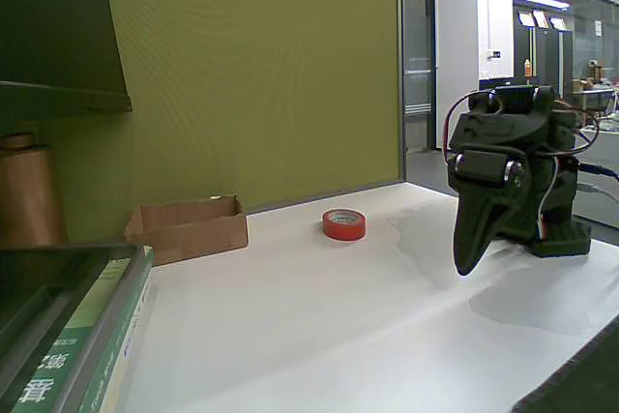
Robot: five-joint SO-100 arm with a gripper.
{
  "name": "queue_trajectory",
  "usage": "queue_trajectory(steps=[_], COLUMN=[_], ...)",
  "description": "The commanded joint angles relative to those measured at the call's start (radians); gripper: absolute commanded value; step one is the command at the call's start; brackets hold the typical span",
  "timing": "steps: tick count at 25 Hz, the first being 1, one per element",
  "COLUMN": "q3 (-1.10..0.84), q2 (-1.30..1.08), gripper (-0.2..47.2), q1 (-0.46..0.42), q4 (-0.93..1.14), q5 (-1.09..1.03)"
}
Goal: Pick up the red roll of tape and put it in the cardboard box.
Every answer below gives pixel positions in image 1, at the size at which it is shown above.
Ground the red tape roll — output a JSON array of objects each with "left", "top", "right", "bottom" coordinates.
[{"left": 322, "top": 208, "right": 368, "bottom": 243}]

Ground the green partition panel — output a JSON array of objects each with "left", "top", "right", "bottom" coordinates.
[{"left": 101, "top": 0, "right": 403, "bottom": 215}]

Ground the grey data cable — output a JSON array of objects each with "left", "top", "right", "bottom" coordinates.
[{"left": 575, "top": 182, "right": 619, "bottom": 204}]

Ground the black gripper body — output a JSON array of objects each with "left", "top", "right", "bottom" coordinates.
[{"left": 448, "top": 149, "right": 528, "bottom": 201}]

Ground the large brown paper roll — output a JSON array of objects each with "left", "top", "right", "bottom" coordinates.
[{"left": 0, "top": 144, "right": 68, "bottom": 246}]

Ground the grey partition frame post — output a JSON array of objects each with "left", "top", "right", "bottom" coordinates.
[{"left": 395, "top": 0, "right": 409, "bottom": 183}]

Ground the white background desk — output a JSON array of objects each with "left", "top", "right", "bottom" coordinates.
[{"left": 577, "top": 125, "right": 619, "bottom": 172}]

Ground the dark green shelf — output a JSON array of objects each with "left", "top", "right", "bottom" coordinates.
[{"left": 0, "top": 0, "right": 133, "bottom": 119}]

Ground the black power cable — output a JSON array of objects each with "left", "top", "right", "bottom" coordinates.
[{"left": 577, "top": 162, "right": 619, "bottom": 181}]

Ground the open cardboard box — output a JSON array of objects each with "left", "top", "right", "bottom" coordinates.
[{"left": 124, "top": 193, "right": 250, "bottom": 268}]

